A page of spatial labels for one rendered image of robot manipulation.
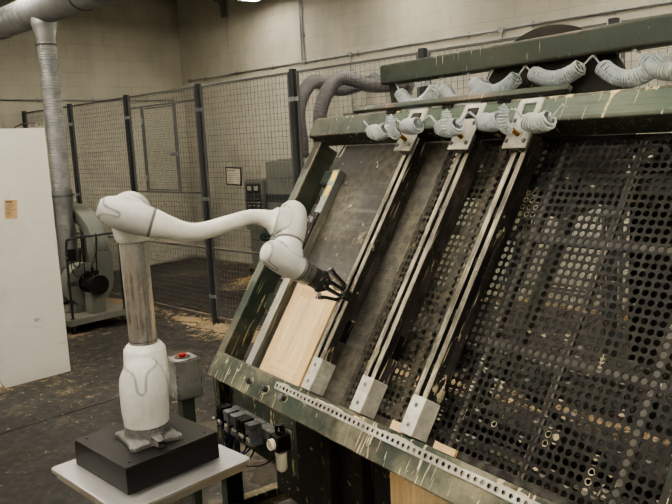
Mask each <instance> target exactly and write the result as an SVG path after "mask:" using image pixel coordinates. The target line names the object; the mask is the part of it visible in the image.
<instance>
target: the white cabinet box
mask: <svg viewBox="0 0 672 504"><path fill-rule="evenodd" d="M68 371H71V369H70V360H69V351H68V341H67V332H66V323H65V314H64V304H63V295H62V286H61V277H60V267H59V258H58V249H57V239H56V230H55V221H54V212H53V202H52V193H51V184H50V175H49V165H48V156H47V147H46V137H45V128H15V129H0V389H2V388H8V387H12V386H16V385H20V384H23V383H27V382H31V381H35V380H38V379H42V378H46V377H50V376H53V375H57V374H61V373H65V372H68Z"/></svg>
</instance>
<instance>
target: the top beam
mask: <svg viewBox="0 0 672 504"><path fill-rule="evenodd" d="M545 98H546V99H545V101H544V104H543V107H542V109H541V112H543V111H550V112H551V113H553V114H554V113H555V112H556V111H557V110H558V108H559V107H560V106H561V105H562V103H563V104H564V106H563V107H562V108H561V110H560V111H559V112H558V113H557V114H556V116H555V117H556V119H557V123H556V127H555V128H554V129H553V130H550V131H548V132H546V133H540V134H538V133H536V134H537V135H538V136H539V137H557V136H582V135H606V134H630V133H655V132H672V85H662V86H652V87H641V88H631V89H621V90H610V91H600V92H589V93H579V94H569V95H558V96H548V97H545ZM520 101H521V99H517V100H511V103H507V104H505V106H507V109H509V110H510V109H511V108H513V110H512V111H511V112H510V113H509V122H510V123H512V120H513V118H514V116H515V113H516V111H515V110H514V108H515V107H516V109H517V108H518V106H519V104H520ZM497 102H498V101H496V102H486V103H487V105H486V107H485V110H484V112H483V113H486V112H487V113H493V112H495V111H497V109H498V106H502V104H498V103H497ZM466 105H469V104H465V105H454V106H453V108H452V109H448V111H450V113H451V114H452V115H450V116H452V117H451V118H458V119H459V120H460V118H461V115H462V113H463V111H464V108H465V106H466ZM536 105H537V103H534V104H526V105H525V107H524V110H523V112H522V115H523V114H526V113H531V112H534V109H535V107H536ZM428 109H429V110H428V112H427V115H432V116H433V118H434V119H435V120H436V121H438V120H440V119H442V118H441V117H443V116H441V114H443V113H442V111H445V110H446V109H442V108H441V107H434V108H428ZM410 112H411V110H402V111H397V112H396V114H392V116H394V118H397V119H398V120H400V121H402V120H403V119H406V118H408V116H409V114H410ZM541 112H540V113H541ZM427 115H426V116H427ZM387 116H390V114H386V112H382V113H371V114H361V115H351V116H340V117H330V118H319V119H316V120H315V122H314V124H313V126H312V128H311V131H310V133H309V135H308V136H309V137H310V138H311V139H313V140H314V141H321V142H324V143H326V144H327V145H328V146H338V145H363V144H387V143H397V141H398V139H399V138H398V139H397V140H394V139H392V138H390V137H389V138H387V139H385V140H382V141H376V140H372V139H370V138H369V137H367V135H366V130H367V128H368V127H367V126H366V124H365V123H364V122H363V121H364V120H365V121H366V123H367V124H368V125H369V126H370V125H372V124H377V125H380V124H381V123H386V122H385V121H387V120H386V117H387ZM423 123H424V130H423V132H421V133H420V134H418V135H417V136H418V137H419V138H421V139H422V140H423V141H424V142H436V141H451V139H452V138H445V137H441V136H439V135H437V134H435V132H434V125H435V122H434V121H433V120H432V119H431V118H430V116H429V117H428V118H427V119H426V120H425V121H424V122H423ZM386 124H388V123H386ZM475 134H476V135H477V136H478V137H480V138H481V139H482V140H484V139H505V138H506V135H505V134H503V133H502V132H501V131H500V130H499V131H495V132H485V131H480V130H478V129H476V131H475Z"/></svg>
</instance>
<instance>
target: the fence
mask: <svg viewBox="0 0 672 504"><path fill-rule="evenodd" d="M334 172H337V175H336V177H335V179H334V181H333V182H331V181H330V180H331V177H332V175H333V173H334ZM332 175H331V177H330V179H329V181H328V183H327V185H326V188H327V186H328V185H331V188H330V190H329V192H328V194H327V195H324V193H325V191H326V188H325V190H324V192H323V194H322V196H321V199H320V201H319V203H318V205H317V207H316V210H315V212H319V213H320V214H319V216H318V219H317V221H316V223H315V225H314V227H313V230H312V232H311V234H310V236H309V238H308V241H307V243H306V245H305V247H304V249H303V257H304V258H307V259H308V257H309V255H310V253H311V250H312V248H313V246H314V244H315V242H316V239H317V237H318V235H319V233H320V230H321V228H322V226H323V224H324V222H325V219H326V217H327V215H328V213H329V211H330V208H331V206H332V204H333V202H334V200H335V197H336V195H337V193H338V191H339V189H340V186H341V184H342V182H343V180H344V177H345V175H346V174H345V173H344V172H342V171H341V170H333V172H332ZM296 283H297V282H296V281H294V280H292V279H290V278H285V277H284V280H283V282H282V284H281V286H280V288H279V290H278V293H277V295H276V297H275V299H274V301H273V304H272V306H271V308H270V310H269V312H268V315H267V317H266V319H265V321H264V323H263V325H262V328H261V330H260V332H259V334H258V336H257V339H256V341H255V343H254V345H253V347H252V350H251V352H250V354H249V356H248V358H247V360H246V363H248V364H250V365H252V366H254V367H257V368H258V367H259V365H260V363H261V361H262V359H263V356H264V354H265V352H266V350H267V347H268V345H269V343H270V341H271V339H272V336H273V334H274V332H275V330H276V328H277V325H278V323H279V321H280V319H281V317H282V314H283V312H284V310H285V308H286V306H287V303H288V301H289V299H290V297H291V294H292V292H293V290H294V288H295V286H296Z"/></svg>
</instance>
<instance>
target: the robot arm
mask: <svg viewBox="0 0 672 504"><path fill-rule="evenodd" d="M96 216H97V217H98V219H99V220H100V221H101V222H102V223H104V224H105V225H107V226H109V227H111V228H112V231H113V236H114V239H115V240H116V242H117V243H119V251H120V260H121V269H122V279H123V288H124V297H125V307H126V316H127V325H128V335H129V343H128V344H127V345H126V346H125V348H124V350H123V363H124V368H123V370H122V372H121V375H120V378H119V396H120V406H121V412H122V418H123V422H124V430H122V431H118V432H116V433H115V438H117V439H120V440H121V441H122V442H123V443H124V444H125V445H126V446H127V447H128V448H129V450H130V452H131V453H136V452H139V451H141V450H143V449H146V448H150V447H153V446H156V447H158V448H161V447H164V446H165V443H166V442H170V441H174V440H179V439H181V438H182V434H181V433H180V432H177V431H176V430H174V429H173V428H172V427H171V424H170V419H169V392H168V385H169V380H170V370H169V364H168V358H167V351H166V346H165V344H164V343H163V342H162V341H161V340H160V339H158V338H157V330H156V320H155V310H154V300H153V290H152V280H151V270H150V260H149V250H148V240H149V239H150V238H162V239H170V240H177V241H200V240H205V239H209V238H212V237H215V236H218V235H221V234H224V233H226V232H229V231H232V230H235V229H238V228H241V227H244V226H247V225H252V224H256V225H260V226H263V227H265V228H266V229H267V231H268V232H269V234H270V235H272V236H273V237H274V238H275V240H270V241H267V242H266V243H264V245H263V246H262V248H261V250H260V259H261V261H262V262H263V263H264V264H265V265H266V266H267V267H268V268H269V269H271V270H272V271H274V272H275V273H277V274H279V275H281V276H283V277H285V278H290V279H292V280H294V281H296V282H298V283H300V284H302V285H307V286H309V287H311V288H313V289H314V290H315V292H317V296H316V297H315V298H316V299H320V300H321V299H327V300H332V301H337V302H340V301H341V299H343V300H345V301H349V300H350V301H352V302H355V303H358V301H359V299H357V298H355V297H354V296H352V295H351V294H352V292H350V291H348V289H346V287H347V284H346V283H345V282H344V281H343V280H342V278H341V277H340V276H339V275H338V274H337V273H336V272H335V270H334V268H330V267H329V268H328V270H327V271H323V270H321V269H319V268H318V267H317V266H316V264H314V263H313V262H311V261H310V260H308V259H307V258H304V257H303V249H302V247H303V241H304V239H305V235H306V230H307V212H306V209H305V207H304V206H303V205H302V204H301V203H300V202H298V201H296V200H289V201H287V202H285V203H284V204H282V206H281V207H280V208H279V207H277V208H275V209H273V210H263V209H250V210H244V211H240V212H236V213H233V214H229V215H226V216H222V217H219V218H215V219H212V220H208V221H205V222H200V223H188V222H184V221H181V220H179V219H177V218H175V217H173V216H170V215H168V214H166V213H164V212H163V211H161V210H159V209H155V208H153V207H151V206H150V204H149V202H148V200H147V199H146V198H145V197H144V196H143V195H142V194H140V193H138V192H134V191H126V192H122V193H120V194H118V195H117V196H107V197H104V198H102V199H101V200H100V201H99V204H98V208H97V212H96ZM329 274H331V276H332V277H333V278H334V279H335V280H336V281H337V282H338V283H339V284H340V285H341V286H340V285H338V284H336V283H335V282H333V281H332V280H331V278H330V276H329ZM329 285H331V286H333V287H335V288H337V289H339V290H340V291H341V293H338V292H337V291H335V290H333V289H331V288H330V287H329ZM323 291H328V292H330V293H332V294H333V295H335V296H337V298H334V297H330V296H325V295H323V294H322V293H320V292H323Z"/></svg>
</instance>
